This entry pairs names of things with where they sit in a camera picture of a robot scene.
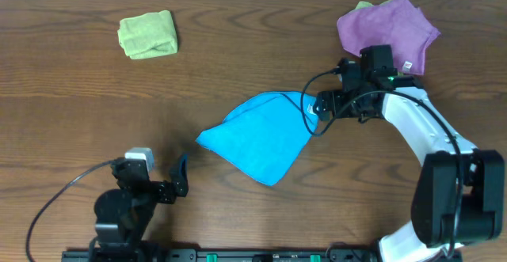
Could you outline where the blue microfiber cloth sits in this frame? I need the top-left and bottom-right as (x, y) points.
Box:
(196, 92), (318, 186)

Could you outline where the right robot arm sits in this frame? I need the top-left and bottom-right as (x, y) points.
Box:
(310, 45), (505, 261)

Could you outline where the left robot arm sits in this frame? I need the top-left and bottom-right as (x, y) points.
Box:
(88, 154), (189, 262)

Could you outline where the purple microfiber cloth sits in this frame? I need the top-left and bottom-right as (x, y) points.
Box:
(337, 0), (440, 75)

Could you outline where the green cloth under pile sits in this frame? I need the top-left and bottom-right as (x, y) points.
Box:
(354, 0), (390, 10)

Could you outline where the folded green cloth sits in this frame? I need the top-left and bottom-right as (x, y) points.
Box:
(117, 10), (178, 60)

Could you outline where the left black cable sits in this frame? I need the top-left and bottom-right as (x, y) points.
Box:
(25, 158), (116, 262)

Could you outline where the black cable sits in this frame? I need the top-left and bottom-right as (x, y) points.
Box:
(299, 68), (465, 257)
(25, 158), (116, 262)

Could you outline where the right black cable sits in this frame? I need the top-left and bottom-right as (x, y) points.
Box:
(299, 68), (465, 257)

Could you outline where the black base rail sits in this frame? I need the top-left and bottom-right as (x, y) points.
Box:
(61, 246), (463, 262)

